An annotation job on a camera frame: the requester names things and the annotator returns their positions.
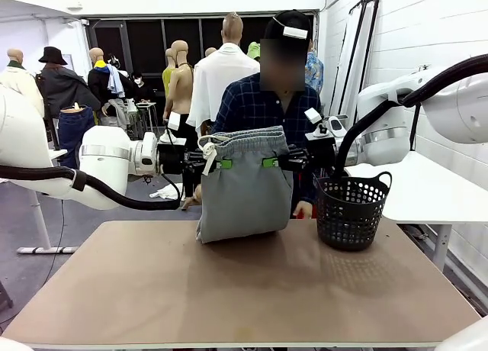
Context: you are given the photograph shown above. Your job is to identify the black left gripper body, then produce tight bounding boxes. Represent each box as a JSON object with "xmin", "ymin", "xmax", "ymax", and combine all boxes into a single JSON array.
[{"xmin": 157, "ymin": 143, "xmax": 188, "ymax": 176}]

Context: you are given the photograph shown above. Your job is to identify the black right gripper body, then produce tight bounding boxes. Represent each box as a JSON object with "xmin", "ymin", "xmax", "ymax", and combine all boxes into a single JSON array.
[{"xmin": 304, "ymin": 139, "xmax": 338, "ymax": 173}]

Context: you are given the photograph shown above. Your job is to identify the grey training pants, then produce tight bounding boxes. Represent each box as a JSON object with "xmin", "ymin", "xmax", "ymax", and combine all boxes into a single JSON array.
[{"xmin": 195, "ymin": 125, "xmax": 295, "ymax": 245}]

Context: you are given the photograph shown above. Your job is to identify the person's left forearm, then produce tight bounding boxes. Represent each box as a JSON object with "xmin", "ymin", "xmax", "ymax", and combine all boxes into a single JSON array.
[{"xmin": 300, "ymin": 170, "xmax": 318, "ymax": 205}]

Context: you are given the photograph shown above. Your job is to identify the person's left hand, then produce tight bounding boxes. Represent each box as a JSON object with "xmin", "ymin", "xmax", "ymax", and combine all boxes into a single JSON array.
[{"xmin": 292, "ymin": 199, "xmax": 314, "ymax": 219}]

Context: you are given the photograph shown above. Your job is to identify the white cloth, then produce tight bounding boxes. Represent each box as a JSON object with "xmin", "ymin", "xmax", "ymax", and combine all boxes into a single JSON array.
[{"xmin": 149, "ymin": 184, "xmax": 185, "ymax": 201}]

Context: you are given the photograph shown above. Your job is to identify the red box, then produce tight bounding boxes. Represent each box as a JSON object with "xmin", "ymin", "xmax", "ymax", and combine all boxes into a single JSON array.
[{"xmin": 294, "ymin": 172, "xmax": 318, "ymax": 219}]

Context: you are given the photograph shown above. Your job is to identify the person in plaid shirt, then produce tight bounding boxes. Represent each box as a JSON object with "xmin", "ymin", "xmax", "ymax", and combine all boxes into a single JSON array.
[{"xmin": 211, "ymin": 9, "xmax": 325, "ymax": 219}]

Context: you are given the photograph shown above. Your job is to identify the bare mannequin black trousers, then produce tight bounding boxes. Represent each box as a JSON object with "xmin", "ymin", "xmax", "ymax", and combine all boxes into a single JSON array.
[{"xmin": 162, "ymin": 40, "xmax": 204, "ymax": 211}]

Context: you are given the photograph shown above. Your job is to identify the black perforated laundry basket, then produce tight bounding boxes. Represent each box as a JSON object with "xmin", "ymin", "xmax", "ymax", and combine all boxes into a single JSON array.
[{"xmin": 312, "ymin": 170, "xmax": 393, "ymax": 252}]

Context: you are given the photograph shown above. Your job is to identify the mannequin in white shirt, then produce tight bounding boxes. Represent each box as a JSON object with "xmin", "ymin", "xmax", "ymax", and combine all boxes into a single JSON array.
[{"xmin": 186, "ymin": 11, "xmax": 262, "ymax": 137}]

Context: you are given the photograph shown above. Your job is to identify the seated person with mask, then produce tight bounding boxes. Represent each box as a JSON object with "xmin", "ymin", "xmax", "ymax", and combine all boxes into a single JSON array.
[{"xmin": 129, "ymin": 72, "xmax": 154, "ymax": 102}]

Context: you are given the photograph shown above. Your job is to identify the mannequin in yellow-green top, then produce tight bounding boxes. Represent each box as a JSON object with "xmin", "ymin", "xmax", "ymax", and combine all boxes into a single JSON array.
[{"xmin": 162, "ymin": 48, "xmax": 178, "ymax": 98}]

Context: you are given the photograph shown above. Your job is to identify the black tripod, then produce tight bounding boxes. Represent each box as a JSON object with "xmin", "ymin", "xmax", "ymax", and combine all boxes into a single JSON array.
[{"xmin": 409, "ymin": 63, "xmax": 432, "ymax": 152}]

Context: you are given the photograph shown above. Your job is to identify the black framed white panel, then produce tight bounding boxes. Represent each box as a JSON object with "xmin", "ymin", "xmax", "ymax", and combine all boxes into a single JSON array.
[
  {"xmin": 354, "ymin": 0, "xmax": 381, "ymax": 100},
  {"xmin": 329, "ymin": 0, "xmax": 369, "ymax": 118}
]

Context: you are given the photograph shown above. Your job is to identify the half mannequin in jeans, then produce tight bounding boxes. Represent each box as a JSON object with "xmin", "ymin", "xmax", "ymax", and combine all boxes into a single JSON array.
[{"xmin": 57, "ymin": 102, "xmax": 96, "ymax": 169}]

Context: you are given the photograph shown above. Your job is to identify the white side table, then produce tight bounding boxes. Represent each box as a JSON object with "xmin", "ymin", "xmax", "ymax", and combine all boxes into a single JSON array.
[{"xmin": 344, "ymin": 150, "xmax": 488, "ymax": 272}]

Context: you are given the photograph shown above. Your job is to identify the mannequin with yellow scarf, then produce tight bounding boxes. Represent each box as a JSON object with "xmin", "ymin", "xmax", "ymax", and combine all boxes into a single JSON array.
[{"xmin": 87, "ymin": 47, "xmax": 127, "ymax": 108}]

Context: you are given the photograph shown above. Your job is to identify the person in green hood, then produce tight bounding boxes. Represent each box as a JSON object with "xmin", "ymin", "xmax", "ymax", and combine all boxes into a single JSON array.
[{"xmin": 246, "ymin": 41, "xmax": 262, "ymax": 63}]

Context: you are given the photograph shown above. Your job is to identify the black cap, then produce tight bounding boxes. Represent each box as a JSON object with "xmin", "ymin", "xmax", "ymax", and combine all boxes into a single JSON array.
[{"xmin": 263, "ymin": 9, "xmax": 313, "ymax": 41}]

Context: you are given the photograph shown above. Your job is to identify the mannequin in dark coat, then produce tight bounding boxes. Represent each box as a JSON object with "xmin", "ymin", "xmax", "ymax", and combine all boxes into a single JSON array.
[{"xmin": 36, "ymin": 46, "xmax": 102, "ymax": 119}]

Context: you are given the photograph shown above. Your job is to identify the white table with leg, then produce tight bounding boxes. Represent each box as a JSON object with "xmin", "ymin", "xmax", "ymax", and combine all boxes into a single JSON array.
[{"xmin": 0, "ymin": 175, "xmax": 79, "ymax": 255}]

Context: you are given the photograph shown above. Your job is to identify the black brimmed hat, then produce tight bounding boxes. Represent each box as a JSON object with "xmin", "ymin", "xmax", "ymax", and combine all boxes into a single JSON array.
[{"xmin": 38, "ymin": 46, "xmax": 69, "ymax": 66}]

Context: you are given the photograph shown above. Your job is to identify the mannequin in cream coat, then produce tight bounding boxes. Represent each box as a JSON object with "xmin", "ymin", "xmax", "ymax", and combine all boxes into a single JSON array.
[{"xmin": 0, "ymin": 48, "xmax": 45, "ymax": 118}]

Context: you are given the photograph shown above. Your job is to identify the black stand foot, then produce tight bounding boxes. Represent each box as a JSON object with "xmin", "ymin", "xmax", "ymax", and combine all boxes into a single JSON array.
[{"xmin": 0, "ymin": 279, "xmax": 14, "ymax": 311}]

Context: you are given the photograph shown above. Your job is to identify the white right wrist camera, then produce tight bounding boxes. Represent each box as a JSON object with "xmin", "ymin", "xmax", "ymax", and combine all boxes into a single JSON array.
[{"xmin": 303, "ymin": 107, "xmax": 349, "ymax": 143}]

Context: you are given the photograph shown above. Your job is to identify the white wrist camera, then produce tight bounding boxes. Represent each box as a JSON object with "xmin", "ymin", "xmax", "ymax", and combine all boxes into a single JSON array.
[
  {"xmin": 303, "ymin": 107, "xmax": 349, "ymax": 143},
  {"xmin": 159, "ymin": 111, "xmax": 188, "ymax": 147}
]

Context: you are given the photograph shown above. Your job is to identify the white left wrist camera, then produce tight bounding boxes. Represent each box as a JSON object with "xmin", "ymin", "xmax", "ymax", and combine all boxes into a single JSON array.
[{"xmin": 159, "ymin": 111, "xmax": 188, "ymax": 147}]

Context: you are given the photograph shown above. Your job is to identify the white head mounted camera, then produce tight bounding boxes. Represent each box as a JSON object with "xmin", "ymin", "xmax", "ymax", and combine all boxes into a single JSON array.
[{"xmin": 281, "ymin": 26, "xmax": 310, "ymax": 40}]

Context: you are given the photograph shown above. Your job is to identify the thin black floor cable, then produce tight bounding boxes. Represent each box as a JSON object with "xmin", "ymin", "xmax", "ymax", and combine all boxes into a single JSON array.
[{"xmin": 0, "ymin": 200, "xmax": 66, "ymax": 326}]

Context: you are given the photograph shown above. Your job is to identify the black left arm hose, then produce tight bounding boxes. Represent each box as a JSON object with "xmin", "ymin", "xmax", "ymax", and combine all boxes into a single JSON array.
[{"xmin": 0, "ymin": 164, "xmax": 183, "ymax": 212}]

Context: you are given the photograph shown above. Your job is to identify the black arm hose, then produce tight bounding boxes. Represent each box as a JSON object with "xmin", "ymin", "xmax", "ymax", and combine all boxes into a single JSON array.
[
  {"xmin": 334, "ymin": 53, "xmax": 488, "ymax": 177},
  {"xmin": 0, "ymin": 164, "xmax": 183, "ymax": 212}
]

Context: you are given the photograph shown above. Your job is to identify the black right arm hose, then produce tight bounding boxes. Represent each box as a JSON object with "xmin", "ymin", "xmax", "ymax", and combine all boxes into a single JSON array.
[{"xmin": 334, "ymin": 53, "xmax": 488, "ymax": 177}]

